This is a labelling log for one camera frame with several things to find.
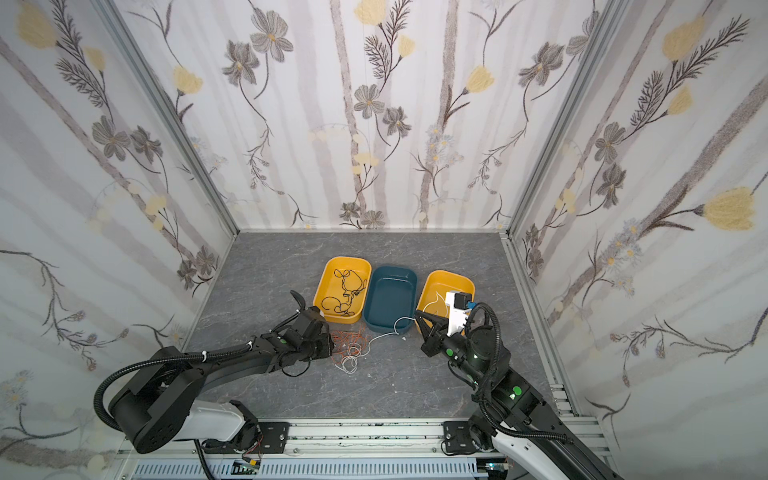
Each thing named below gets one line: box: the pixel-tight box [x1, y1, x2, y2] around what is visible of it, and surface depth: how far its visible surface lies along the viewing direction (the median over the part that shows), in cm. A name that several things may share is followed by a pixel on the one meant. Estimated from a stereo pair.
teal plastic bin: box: [363, 266, 417, 333], surface depth 102 cm
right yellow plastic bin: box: [417, 270, 476, 318], surface depth 100 cm
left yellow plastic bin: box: [313, 256, 372, 324], surface depth 103 cm
